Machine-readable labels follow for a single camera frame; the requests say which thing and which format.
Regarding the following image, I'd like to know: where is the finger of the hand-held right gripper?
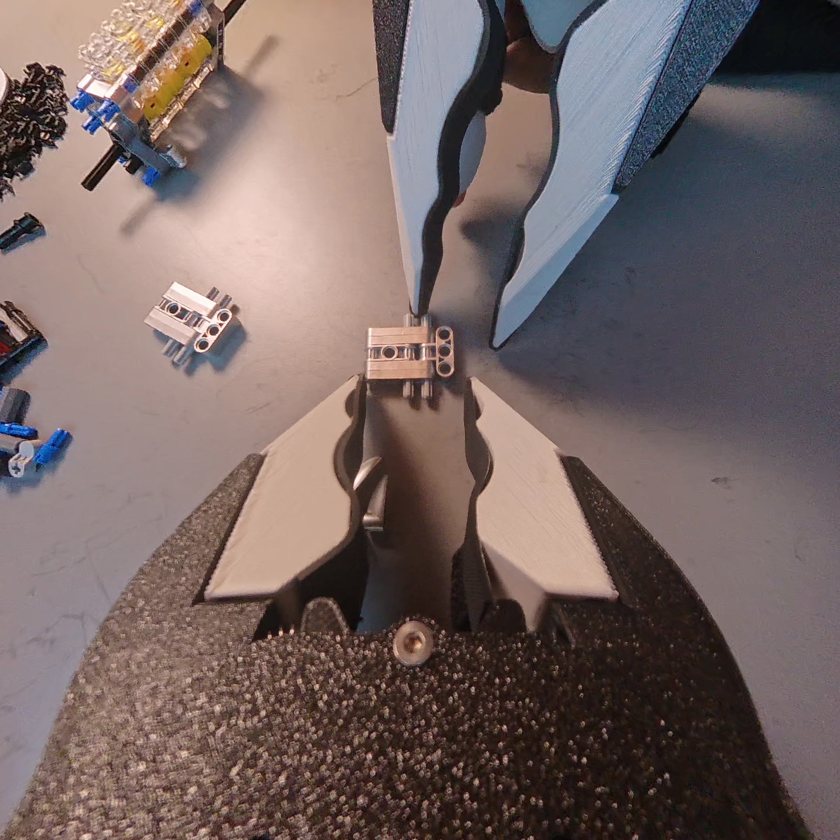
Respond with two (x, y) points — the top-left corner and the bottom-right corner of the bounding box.
(390, 0), (505, 316)
(491, 0), (693, 350)

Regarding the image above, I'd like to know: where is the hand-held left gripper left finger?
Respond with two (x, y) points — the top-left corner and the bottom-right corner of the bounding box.
(204, 377), (382, 631)

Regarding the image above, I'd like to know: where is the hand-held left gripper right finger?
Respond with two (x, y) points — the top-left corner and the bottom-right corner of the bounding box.
(453, 380), (618, 631)

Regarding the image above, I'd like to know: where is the small grey beam assembly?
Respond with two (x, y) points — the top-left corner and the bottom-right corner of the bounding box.
(142, 280), (244, 362)
(364, 315), (460, 401)

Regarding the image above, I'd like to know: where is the grey desk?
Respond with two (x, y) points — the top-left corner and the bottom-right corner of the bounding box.
(0, 0), (840, 840)

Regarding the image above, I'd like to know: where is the person's right hand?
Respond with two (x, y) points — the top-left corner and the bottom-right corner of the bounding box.
(503, 37), (568, 95)

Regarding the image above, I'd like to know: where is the clear yellow gear assembly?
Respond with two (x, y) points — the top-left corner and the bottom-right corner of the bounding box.
(73, 0), (250, 191)

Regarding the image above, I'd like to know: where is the pile of small coloured pieces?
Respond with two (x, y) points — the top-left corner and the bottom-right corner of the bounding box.
(0, 300), (73, 476)

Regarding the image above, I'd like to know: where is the pile of black pins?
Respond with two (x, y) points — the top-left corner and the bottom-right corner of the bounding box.
(0, 63), (69, 250)

